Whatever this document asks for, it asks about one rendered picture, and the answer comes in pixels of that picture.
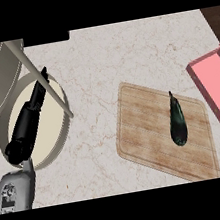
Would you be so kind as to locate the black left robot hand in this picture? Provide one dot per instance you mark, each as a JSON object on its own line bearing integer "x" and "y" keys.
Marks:
{"x": 24, "y": 129}

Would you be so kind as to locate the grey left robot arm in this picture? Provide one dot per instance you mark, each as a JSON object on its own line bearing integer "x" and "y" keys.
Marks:
{"x": 15, "y": 192}

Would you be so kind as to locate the wooden cutting board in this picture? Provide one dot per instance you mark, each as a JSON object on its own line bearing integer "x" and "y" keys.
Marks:
{"x": 159, "y": 130}

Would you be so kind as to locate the pink box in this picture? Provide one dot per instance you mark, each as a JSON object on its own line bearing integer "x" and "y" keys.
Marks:
{"x": 218, "y": 90}

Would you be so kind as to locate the beige tiered basket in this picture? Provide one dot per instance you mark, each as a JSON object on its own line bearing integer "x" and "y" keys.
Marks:
{"x": 6, "y": 85}

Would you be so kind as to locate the dark green eggplant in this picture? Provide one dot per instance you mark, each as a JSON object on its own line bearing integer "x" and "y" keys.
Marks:
{"x": 177, "y": 124}

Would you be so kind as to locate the dark brown cabinet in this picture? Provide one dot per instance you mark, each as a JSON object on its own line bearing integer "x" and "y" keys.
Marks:
{"x": 216, "y": 20}

